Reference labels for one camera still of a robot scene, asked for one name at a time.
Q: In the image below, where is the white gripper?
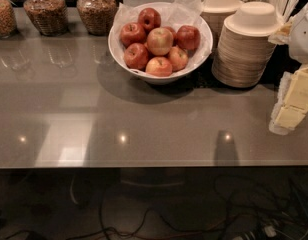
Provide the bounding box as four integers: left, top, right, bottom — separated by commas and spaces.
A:
269, 64, 308, 135

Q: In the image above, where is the yellow-red apple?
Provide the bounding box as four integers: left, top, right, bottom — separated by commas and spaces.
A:
147, 27, 174, 56
145, 57, 173, 77
167, 46, 189, 72

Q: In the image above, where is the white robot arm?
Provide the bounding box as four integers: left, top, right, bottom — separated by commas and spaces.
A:
269, 2, 308, 135

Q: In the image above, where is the red apple right back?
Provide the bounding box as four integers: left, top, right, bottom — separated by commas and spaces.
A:
176, 25, 201, 50

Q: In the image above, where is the red apple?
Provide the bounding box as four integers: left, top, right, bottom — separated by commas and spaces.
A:
123, 43, 149, 70
176, 25, 201, 50
138, 7, 161, 32
120, 22, 147, 47

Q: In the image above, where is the white ceramic bowl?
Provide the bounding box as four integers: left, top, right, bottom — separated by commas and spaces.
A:
107, 1, 214, 86

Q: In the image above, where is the red apple front left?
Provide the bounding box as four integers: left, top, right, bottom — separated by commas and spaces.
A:
123, 43, 149, 70

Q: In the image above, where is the red apple top back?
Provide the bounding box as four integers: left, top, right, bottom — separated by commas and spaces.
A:
138, 7, 161, 32

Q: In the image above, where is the red apple left back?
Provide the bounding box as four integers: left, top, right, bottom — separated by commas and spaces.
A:
120, 22, 147, 47

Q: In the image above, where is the front stack of paper bowls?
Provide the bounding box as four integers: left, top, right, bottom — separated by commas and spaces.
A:
212, 2, 280, 88

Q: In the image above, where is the stack of paper bowls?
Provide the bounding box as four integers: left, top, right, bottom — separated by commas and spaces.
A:
201, 0, 243, 42
212, 2, 280, 88

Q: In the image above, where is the rear stack of paper bowls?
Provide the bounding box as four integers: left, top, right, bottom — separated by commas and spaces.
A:
201, 0, 243, 42

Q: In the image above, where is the white power adapter on floor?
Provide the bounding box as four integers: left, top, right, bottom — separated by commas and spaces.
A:
264, 225, 277, 238

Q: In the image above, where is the right glass cereal jar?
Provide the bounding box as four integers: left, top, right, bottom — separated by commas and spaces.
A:
76, 0, 117, 36

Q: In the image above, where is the glass cereal jar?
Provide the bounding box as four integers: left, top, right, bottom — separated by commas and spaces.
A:
23, 0, 68, 36
76, 0, 117, 36
0, 0, 17, 38

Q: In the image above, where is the middle glass cereal jar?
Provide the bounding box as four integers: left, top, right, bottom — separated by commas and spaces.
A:
23, 0, 68, 36

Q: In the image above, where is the left glass cereal jar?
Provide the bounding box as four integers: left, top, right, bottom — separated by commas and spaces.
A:
0, 0, 17, 38

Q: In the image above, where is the black cable on floor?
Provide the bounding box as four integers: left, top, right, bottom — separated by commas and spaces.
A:
0, 173, 308, 240

